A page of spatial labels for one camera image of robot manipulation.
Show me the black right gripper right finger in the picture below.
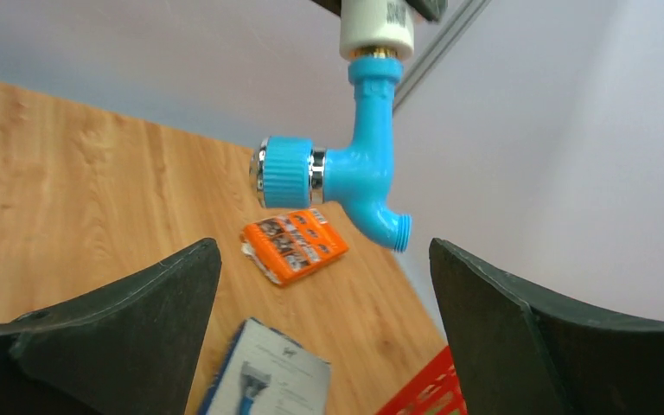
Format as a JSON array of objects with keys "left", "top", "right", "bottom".
[{"left": 429, "top": 238, "right": 664, "bottom": 414}]

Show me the orange blister pack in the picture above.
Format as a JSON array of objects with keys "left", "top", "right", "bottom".
[{"left": 239, "top": 208, "right": 348, "bottom": 287}]

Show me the blue grey razor box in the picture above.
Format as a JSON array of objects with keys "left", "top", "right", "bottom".
[{"left": 197, "top": 317, "right": 331, "bottom": 415}]

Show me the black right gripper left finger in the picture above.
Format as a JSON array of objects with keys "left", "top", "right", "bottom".
[{"left": 0, "top": 238, "right": 221, "bottom": 414}]

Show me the blue plastic water faucet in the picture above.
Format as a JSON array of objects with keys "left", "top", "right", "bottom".
[{"left": 249, "top": 55, "right": 412, "bottom": 252}]

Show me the red plastic shopping basket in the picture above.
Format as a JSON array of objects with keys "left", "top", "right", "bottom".
[{"left": 376, "top": 346, "right": 468, "bottom": 415}]

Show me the white plastic pipe elbow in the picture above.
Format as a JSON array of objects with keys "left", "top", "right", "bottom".
[{"left": 339, "top": 0, "right": 416, "bottom": 61}]

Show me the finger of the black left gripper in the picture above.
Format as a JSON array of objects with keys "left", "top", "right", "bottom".
[
  {"left": 312, "top": 0, "right": 342, "bottom": 16},
  {"left": 406, "top": 0, "right": 449, "bottom": 22}
]

